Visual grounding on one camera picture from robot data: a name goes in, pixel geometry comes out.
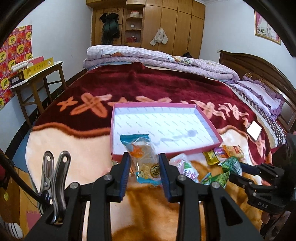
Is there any green snack packet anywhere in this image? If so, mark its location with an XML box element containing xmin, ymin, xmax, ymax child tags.
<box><xmin>201</xmin><ymin>157</ymin><xmax>242</xmax><ymax>188</ymax></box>

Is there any pink white snack bag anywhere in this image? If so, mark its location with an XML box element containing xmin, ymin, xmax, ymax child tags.
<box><xmin>169</xmin><ymin>153</ymin><xmax>199</xmax><ymax>183</ymax></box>

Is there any orange rice cracker packet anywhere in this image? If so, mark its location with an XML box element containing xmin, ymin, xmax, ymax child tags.
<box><xmin>222</xmin><ymin>145</ymin><xmax>244</xmax><ymax>161</ymax></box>

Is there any blue clear pastry snack packet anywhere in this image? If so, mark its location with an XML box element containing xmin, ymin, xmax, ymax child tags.
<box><xmin>120</xmin><ymin>134</ymin><xmax>161</xmax><ymax>186</ymax></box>

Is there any purple jelly cup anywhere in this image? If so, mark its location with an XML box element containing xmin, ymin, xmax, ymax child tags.
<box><xmin>214</xmin><ymin>147</ymin><xmax>229</xmax><ymax>162</ymax></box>

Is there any white smartphone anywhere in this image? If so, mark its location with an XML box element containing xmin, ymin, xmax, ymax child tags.
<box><xmin>246</xmin><ymin>121</ymin><xmax>262</xmax><ymax>142</ymax></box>

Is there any small yellow candy packet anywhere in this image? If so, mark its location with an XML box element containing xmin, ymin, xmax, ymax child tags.
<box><xmin>203</xmin><ymin>151</ymin><xmax>220</xmax><ymax>166</ymax></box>

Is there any metal spring clamp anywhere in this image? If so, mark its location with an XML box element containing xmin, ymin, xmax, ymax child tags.
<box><xmin>38</xmin><ymin>151</ymin><xmax>71</xmax><ymax>225</ymax></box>

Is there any pink shallow cardboard box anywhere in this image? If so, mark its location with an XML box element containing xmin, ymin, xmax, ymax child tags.
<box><xmin>110</xmin><ymin>102</ymin><xmax>223</xmax><ymax>161</ymax></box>

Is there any purple ruffled pillow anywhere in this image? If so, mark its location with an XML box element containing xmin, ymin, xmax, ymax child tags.
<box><xmin>227</xmin><ymin>76</ymin><xmax>285</xmax><ymax>121</ymax></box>

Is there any red floral fleece blanket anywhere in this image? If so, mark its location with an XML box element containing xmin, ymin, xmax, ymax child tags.
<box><xmin>25</xmin><ymin>63</ymin><xmax>273</xmax><ymax>240</ymax></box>

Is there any wooden headboard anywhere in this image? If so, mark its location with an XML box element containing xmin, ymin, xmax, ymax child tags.
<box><xmin>219</xmin><ymin>50</ymin><xmax>296</xmax><ymax>133</ymax></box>

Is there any wooden side table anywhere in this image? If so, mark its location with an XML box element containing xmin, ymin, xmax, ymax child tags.
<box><xmin>11</xmin><ymin>61</ymin><xmax>67</xmax><ymax>128</ymax></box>

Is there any folded purple quilt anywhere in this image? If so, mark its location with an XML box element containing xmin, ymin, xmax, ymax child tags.
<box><xmin>83</xmin><ymin>45</ymin><xmax>240</xmax><ymax>80</ymax></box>

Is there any yellow flat box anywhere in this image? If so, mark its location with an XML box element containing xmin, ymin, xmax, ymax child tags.
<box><xmin>10</xmin><ymin>57</ymin><xmax>54</xmax><ymax>85</ymax></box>

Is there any white hanging cloth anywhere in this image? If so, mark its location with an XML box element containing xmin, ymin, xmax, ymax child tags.
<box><xmin>150</xmin><ymin>28</ymin><xmax>169</xmax><ymax>46</ymax></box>

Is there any dark green hanging coat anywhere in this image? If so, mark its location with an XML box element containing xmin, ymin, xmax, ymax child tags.
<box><xmin>100</xmin><ymin>13</ymin><xmax>120</xmax><ymax>45</ymax></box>

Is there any wooden wardrobe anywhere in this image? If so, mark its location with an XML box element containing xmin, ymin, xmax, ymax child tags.
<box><xmin>86</xmin><ymin>1</ymin><xmax>205</xmax><ymax>58</ymax></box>

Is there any red yellow patterned gift box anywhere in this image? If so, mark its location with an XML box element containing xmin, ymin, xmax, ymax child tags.
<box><xmin>0</xmin><ymin>25</ymin><xmax>33</xmax><ymax>108</ymax></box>

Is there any framed wall picture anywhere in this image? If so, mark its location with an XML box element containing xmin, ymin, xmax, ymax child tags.
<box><xmin>254</xmin><ymin>11</ymin><xmax>281</xmax><ymax>45</ymax></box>

